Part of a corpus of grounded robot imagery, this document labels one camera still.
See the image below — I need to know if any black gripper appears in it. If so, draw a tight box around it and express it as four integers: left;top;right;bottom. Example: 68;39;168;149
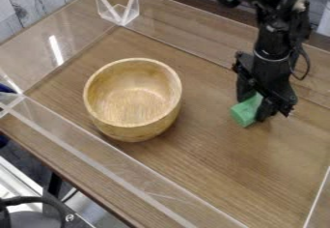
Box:
232;51;298;122

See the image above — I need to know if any green rectangular block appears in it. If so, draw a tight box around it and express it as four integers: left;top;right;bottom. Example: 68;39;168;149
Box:
230;94;263;128

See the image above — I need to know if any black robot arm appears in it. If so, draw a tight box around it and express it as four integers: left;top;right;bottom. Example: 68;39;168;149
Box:
216;0;311;127

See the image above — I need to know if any brown wooden bowl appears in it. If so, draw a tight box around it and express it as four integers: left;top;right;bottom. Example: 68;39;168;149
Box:
83;58;183;142

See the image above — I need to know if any black table leg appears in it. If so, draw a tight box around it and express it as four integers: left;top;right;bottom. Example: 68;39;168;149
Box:
48;173;63;198

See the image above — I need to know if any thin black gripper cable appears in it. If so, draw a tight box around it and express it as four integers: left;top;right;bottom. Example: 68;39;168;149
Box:
287;43;311;81

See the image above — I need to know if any clear acrylic tray wall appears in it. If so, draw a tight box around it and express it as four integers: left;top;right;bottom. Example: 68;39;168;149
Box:
0;0;330;228

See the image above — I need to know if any black metal bracket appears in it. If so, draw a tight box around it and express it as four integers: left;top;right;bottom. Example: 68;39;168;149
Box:
42;188;96;228

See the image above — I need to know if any black cable loop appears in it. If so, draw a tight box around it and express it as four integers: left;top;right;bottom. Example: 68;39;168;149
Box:
0;195;75;228

